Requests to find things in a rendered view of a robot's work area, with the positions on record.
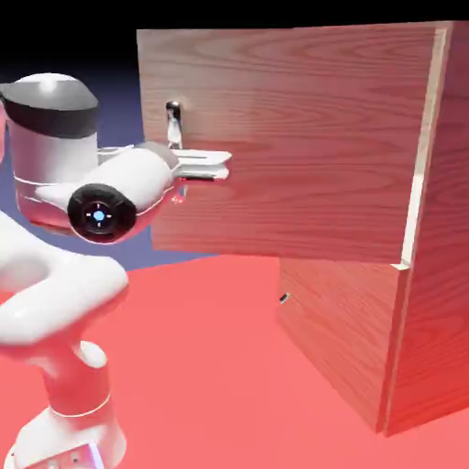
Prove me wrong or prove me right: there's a long silver door handle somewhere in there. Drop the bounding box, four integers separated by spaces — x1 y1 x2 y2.
165 101 190 205

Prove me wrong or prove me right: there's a small wooden cabinet door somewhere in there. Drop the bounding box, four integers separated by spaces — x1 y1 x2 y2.
277 256 410 434

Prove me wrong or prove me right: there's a wooden cabinet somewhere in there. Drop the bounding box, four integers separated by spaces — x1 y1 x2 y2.
136 20 469 438

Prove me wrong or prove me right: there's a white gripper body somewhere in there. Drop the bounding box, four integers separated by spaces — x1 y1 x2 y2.
170 148 234 182

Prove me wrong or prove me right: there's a large wooden cabinet door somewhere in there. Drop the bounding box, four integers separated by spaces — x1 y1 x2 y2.
136 26 447 264

